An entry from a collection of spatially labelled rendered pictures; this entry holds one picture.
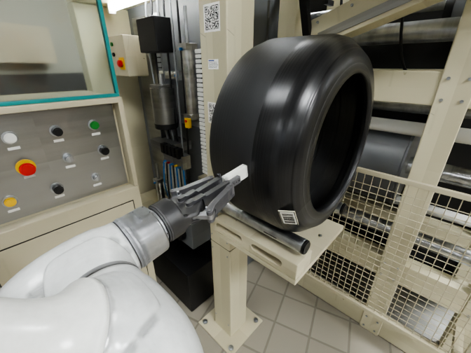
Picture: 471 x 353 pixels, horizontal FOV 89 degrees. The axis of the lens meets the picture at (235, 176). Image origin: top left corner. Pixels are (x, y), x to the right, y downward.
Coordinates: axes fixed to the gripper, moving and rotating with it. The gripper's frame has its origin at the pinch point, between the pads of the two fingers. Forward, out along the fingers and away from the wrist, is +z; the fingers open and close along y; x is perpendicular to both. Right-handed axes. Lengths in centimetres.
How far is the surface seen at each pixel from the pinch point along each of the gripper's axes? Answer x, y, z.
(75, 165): 8, 66, -18
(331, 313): 124, -9, 59
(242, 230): 30.1, 10.4, 10.3
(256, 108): -13.2, -0.5, 8.2
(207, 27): -30, 33, 27
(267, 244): 30.1, -0.1, 10.5
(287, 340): 120, 2, 27
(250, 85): -17.3, 3.7, 11.6
